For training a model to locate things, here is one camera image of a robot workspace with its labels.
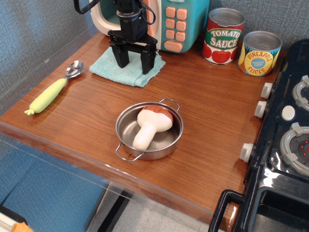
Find light blue cloth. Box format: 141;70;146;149
89;48;166;87

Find teal toy microwave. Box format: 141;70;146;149
90;0;210;54

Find tomato sauce can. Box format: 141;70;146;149
202;8;245;64

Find small steel pot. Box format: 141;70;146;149
115;99;184;162

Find plush white brown mushroom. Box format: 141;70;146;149
132;105;173;150

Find pineapple slices can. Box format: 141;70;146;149
238;31;282;77

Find black toy stove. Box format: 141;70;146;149
209;39;309;232

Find orange plush object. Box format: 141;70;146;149
11;222;34;232

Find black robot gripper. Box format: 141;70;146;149
108;14;157;74

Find spoon with green handle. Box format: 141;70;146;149
24;60;84;116

